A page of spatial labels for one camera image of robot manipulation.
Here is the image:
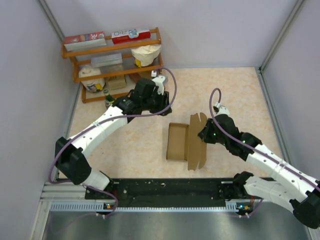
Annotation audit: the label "white paper bag lower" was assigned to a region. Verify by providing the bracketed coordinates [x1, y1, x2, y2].
[78, 64, 106, 93]

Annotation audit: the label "purple cable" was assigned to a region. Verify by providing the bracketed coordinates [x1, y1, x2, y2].
[49, 66, 178, 218]
[209, 87, 320, 217]

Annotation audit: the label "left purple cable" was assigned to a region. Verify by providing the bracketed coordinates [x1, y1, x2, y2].
[49, 66, 178, 218]

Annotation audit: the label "white paper bag upper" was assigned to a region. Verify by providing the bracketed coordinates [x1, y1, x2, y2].
[131, 44, 162, 68]

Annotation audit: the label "red white wrap box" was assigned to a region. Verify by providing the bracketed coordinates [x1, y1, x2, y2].
[111, 27, 151, 45]

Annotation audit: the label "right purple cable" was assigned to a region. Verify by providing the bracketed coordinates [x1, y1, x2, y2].
[209, 87, 320, 217]

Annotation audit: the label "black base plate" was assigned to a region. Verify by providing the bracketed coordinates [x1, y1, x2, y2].
[84, 177, 265, 208]

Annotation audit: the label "aluminium front rail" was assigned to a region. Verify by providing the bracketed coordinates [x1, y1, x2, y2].
[39, 181, 313, 213]

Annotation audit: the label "brown bread pieces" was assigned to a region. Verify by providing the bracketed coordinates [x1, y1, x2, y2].
[128, 70, 153, 84]

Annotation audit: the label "clear plastic box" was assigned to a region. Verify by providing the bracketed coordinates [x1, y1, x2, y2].
[90, 53, 123, 68]

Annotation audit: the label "white paper bag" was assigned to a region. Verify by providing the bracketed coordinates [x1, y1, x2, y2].
[78, 64, 106, 93]
[131, 44, 162, 68]

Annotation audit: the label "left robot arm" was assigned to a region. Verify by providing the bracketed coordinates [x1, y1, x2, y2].
[54, 75, 172, 199]

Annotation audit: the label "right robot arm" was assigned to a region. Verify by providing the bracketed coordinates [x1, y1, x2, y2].
[198, 114, 320, 229]

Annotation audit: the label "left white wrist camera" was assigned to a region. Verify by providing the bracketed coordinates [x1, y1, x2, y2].
[151, 70, 169, 95]

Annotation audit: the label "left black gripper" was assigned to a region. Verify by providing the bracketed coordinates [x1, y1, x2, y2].
[141, 88, 172, 116]

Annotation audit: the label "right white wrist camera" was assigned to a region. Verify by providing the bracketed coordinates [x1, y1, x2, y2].
[213, 102, 230, 117]

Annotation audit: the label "wooden shelf rack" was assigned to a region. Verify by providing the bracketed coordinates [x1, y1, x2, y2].
[61, 27, 163, 103]

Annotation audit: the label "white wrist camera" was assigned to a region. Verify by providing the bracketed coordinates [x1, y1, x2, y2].
[151, 70, 169, 95]
[213, 102, 230, 117]

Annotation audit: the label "tan cardboard packet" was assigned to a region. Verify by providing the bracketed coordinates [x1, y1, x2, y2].
[106, 64, 127, 90]

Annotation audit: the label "green glass bottle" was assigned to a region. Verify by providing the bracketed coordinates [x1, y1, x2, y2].
[103, 89, 116, 109]

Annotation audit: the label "red grey foil box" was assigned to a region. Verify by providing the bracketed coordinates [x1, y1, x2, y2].
[63, 31, 107, 51]

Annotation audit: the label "brown cardboard box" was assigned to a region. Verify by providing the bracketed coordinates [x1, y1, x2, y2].
[166, 112, 208, 171]

